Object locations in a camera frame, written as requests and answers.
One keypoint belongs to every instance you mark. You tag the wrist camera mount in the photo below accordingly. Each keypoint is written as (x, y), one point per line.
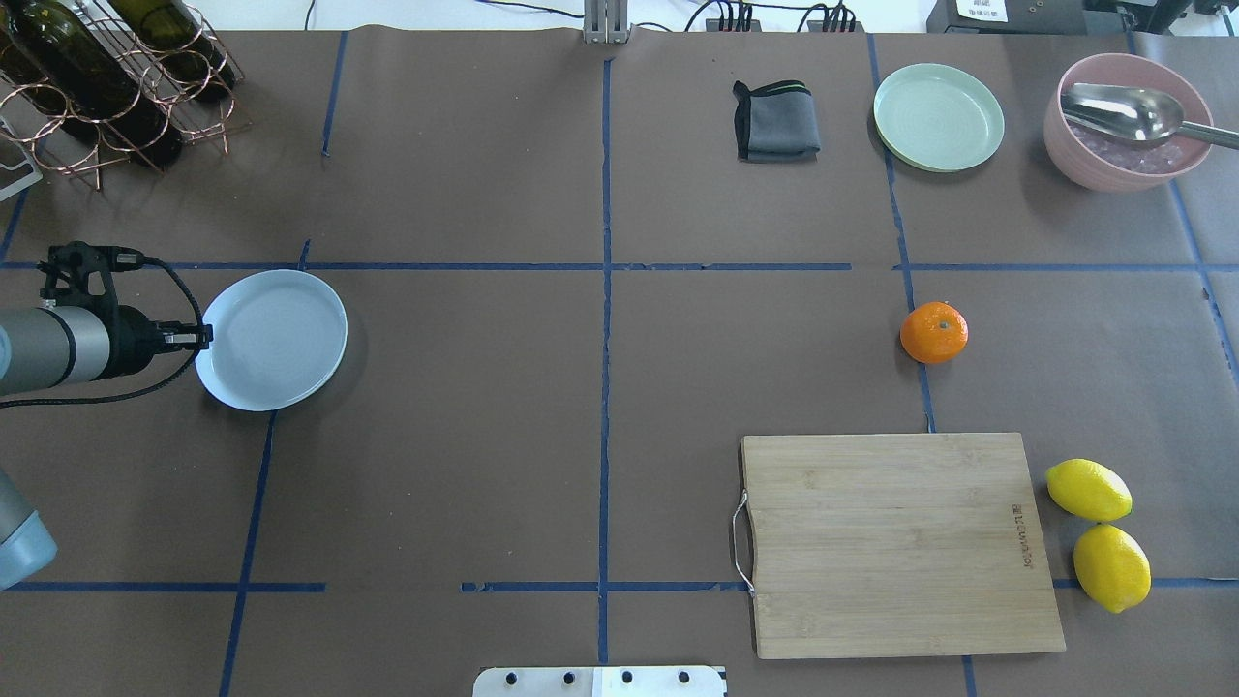
(80, 274)

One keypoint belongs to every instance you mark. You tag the wooden cutting board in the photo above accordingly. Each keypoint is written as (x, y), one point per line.
(895, 545)

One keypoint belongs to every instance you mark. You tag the orange mandarin fruit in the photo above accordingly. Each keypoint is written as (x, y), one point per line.
(934, 333)

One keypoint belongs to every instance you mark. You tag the upper yellow lemon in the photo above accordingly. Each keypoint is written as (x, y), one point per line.
(1111, 568)

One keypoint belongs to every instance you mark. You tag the folded grey cloth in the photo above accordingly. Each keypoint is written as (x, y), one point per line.
(776, 123)

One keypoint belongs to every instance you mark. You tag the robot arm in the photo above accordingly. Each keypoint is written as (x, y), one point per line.
(64, 345)

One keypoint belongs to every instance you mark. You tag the lower yellow lemon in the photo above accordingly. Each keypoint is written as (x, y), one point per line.
(1089, 490)

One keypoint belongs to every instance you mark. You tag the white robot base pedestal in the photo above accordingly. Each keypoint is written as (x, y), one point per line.
(623, 680)

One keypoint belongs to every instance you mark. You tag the light blue plate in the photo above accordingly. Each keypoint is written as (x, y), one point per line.
(278, 337)

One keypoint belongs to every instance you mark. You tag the light green plate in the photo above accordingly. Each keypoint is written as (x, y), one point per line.
(938, 118)

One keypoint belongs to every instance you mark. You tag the pink bowl with ice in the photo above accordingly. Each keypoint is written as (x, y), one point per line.
(1107, 164)

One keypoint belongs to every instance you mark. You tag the aluminium frame post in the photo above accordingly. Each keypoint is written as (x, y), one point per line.
(606, 22)

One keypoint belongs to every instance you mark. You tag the black power strip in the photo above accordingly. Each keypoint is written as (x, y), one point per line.
(733, 17)

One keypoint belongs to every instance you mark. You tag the copper wire bottle rack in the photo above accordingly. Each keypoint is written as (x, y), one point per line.
(71, 146)

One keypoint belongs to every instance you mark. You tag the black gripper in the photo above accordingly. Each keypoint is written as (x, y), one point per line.
(129, 340)

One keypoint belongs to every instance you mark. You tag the yellow lemon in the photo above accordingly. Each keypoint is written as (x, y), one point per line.
(1111, 568)
(1089, 490)

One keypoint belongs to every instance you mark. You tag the metal scoop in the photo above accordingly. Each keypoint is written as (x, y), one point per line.
(1138, 115)

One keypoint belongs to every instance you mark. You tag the dark wine bottle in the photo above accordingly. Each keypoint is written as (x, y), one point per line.
(185, 50)
(33, 84)
(101, 90)

